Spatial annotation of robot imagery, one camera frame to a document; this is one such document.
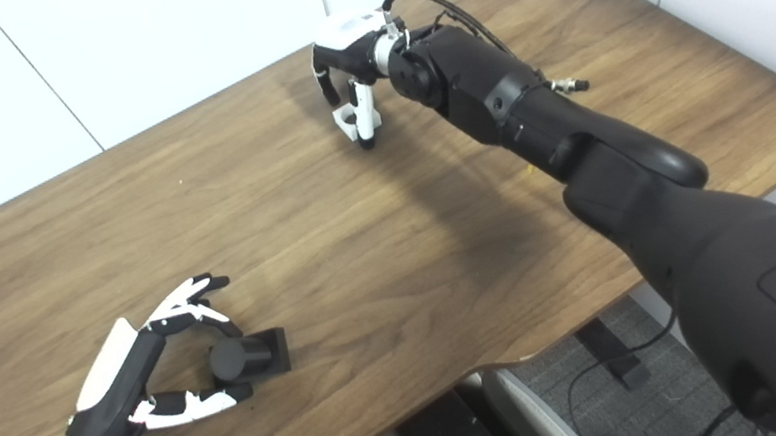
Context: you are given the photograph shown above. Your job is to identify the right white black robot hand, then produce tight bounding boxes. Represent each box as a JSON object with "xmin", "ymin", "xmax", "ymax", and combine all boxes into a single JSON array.
[{"xmin": 304, "ymin": 5, "xmax": 416, "ymax": 158}]

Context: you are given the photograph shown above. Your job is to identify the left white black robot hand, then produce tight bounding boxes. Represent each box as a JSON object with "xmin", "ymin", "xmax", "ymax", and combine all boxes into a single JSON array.
[{"xmin": 46, "ymin": 269, "xmax": 261, "ymax": 436}]

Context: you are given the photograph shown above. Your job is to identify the white square piece with hole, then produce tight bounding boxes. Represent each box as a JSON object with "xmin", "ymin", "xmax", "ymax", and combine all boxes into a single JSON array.
[{"xmin": 331, "ymin": 97, "xmax": 384, "ymax": 143}]

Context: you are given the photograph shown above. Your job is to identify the black peg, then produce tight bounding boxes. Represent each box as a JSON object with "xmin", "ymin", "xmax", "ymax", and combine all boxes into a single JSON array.
[{"xmin": 205, "ymin": 326, "xmax": 293, "ymax": 389}]

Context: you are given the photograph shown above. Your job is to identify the black table foot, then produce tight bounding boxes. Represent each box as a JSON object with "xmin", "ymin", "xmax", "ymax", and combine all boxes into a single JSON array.
[{"xmin": 574, "ymin": 310, "xmax": 653, "ymax": 398}]

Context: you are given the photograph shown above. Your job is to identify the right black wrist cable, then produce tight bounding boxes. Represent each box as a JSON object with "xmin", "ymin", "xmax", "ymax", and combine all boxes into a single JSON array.
[{"xmin": 380, "ymin": 0, "xmax": 592, "ymax": 122}]

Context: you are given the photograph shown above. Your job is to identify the black floor cable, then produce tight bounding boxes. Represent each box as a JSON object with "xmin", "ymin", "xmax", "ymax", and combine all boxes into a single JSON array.
[{"xmin": 555, "ymin": 309, "xmax": 693, "ymax": 422}]

